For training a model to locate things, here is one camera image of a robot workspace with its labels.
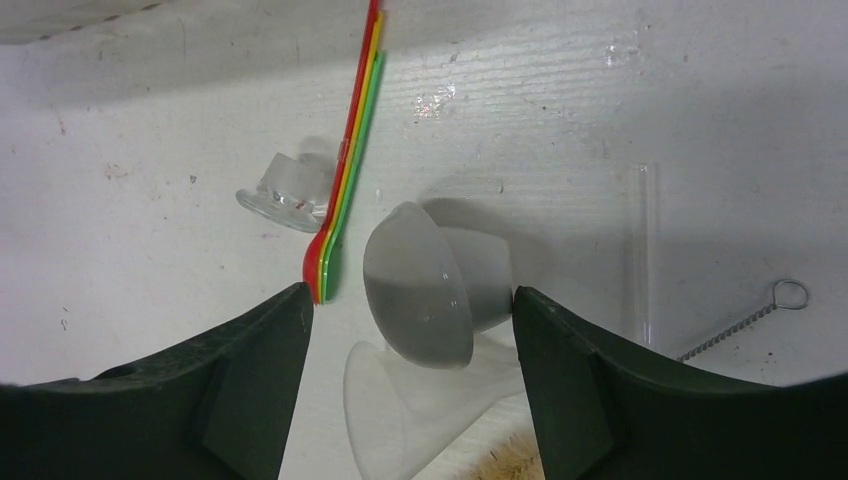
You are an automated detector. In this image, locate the beige plastic tub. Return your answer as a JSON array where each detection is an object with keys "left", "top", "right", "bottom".
[{"left": 1, "top": 0, "right": 167, "bottom": 45}]

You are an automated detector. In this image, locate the small clear stopper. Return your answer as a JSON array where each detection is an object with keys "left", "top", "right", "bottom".
[{"left": 235, "top": 153, "right": 335, "bottom": 234}]

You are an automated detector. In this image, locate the rainbow plastic spoon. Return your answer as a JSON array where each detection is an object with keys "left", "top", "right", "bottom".
[{"left": 302, "top": 0, "right": 380, "bottom": 305}]

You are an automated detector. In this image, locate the test tube brush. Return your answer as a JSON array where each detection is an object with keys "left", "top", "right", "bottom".
[{"left": 456, "top": 279, "right": 811, "bottom": 480}]

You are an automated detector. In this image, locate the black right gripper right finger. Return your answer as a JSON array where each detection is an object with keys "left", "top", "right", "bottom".
[{"left": 512, "top": 286, "right": 847, "bottom": 479}]

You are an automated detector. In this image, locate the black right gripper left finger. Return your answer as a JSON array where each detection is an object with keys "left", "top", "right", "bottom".
[{"left": 1, "top": 283, "right": 314, "bottom": 479}]

